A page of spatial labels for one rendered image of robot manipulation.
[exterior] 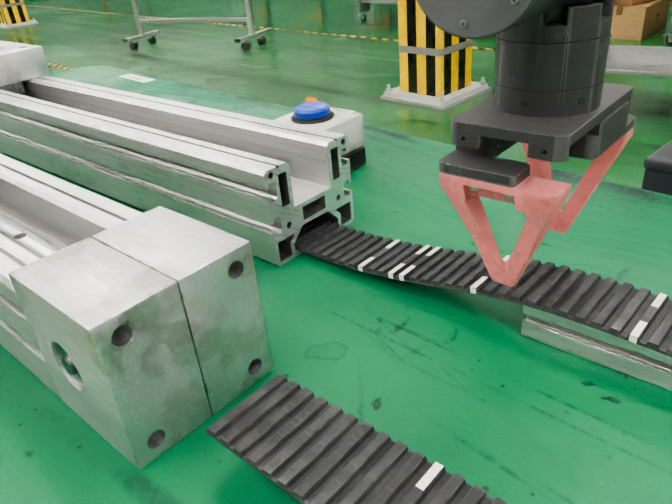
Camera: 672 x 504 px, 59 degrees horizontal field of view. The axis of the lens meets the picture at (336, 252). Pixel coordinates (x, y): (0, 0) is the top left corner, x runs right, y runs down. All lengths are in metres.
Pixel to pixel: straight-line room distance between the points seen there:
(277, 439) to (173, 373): 0.07
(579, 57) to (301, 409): 0.22
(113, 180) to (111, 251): 0.32
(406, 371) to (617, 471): 0.13
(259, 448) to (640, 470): 0.19
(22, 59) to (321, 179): 0.56
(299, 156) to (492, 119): 0.24
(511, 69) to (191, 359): 0.23
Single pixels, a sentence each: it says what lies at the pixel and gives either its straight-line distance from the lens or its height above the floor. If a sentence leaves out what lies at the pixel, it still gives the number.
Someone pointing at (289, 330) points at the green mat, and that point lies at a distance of 0.42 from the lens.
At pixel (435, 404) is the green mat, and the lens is 0.36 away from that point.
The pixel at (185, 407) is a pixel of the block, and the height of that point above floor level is 0.80.
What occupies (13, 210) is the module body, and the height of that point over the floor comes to 0.83.
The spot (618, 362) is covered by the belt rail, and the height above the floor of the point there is 0.79.
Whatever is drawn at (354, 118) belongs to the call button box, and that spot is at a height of 0.84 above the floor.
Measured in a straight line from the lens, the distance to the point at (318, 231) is 0.53.
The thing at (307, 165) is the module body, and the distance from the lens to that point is 0.53.
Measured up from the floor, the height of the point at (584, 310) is 0.82.
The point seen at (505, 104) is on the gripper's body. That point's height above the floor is 0.93.
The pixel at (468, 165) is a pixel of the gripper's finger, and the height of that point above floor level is 0.91.
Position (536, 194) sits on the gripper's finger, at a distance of 0.31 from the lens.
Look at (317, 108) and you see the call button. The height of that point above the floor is 0.85.
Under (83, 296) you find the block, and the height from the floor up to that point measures 0.87.
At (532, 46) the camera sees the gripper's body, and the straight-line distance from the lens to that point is 0.33.
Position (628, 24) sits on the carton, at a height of 0.12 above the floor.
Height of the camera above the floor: 1.03
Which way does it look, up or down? 30 degrees down
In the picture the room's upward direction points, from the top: 6 degrees counter-clockwise
